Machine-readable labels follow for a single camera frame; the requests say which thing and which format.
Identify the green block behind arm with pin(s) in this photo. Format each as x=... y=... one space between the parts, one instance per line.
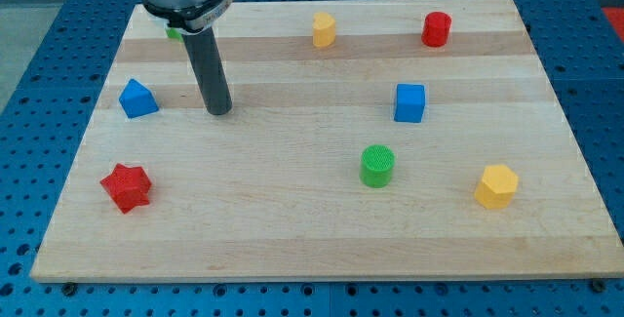
x=173 y=34

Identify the red cylinder block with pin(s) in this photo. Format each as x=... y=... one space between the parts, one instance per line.
x=436 y=29

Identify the wooden board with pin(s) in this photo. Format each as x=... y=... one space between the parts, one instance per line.
x=271 y=191

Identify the blue triangular block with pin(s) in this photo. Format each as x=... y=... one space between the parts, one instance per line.
x=136 y=100

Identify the yellow hexagon block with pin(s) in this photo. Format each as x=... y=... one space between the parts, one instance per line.
x=496 y=187

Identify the blue cube block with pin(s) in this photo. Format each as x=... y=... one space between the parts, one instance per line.
x=410 y=102

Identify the red star block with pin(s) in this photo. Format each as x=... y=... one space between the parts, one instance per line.
x=127 y=187

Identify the green cylinder block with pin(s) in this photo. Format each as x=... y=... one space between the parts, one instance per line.
x=377 y=165

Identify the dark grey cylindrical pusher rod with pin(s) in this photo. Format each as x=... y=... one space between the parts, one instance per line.
x=207 y=66

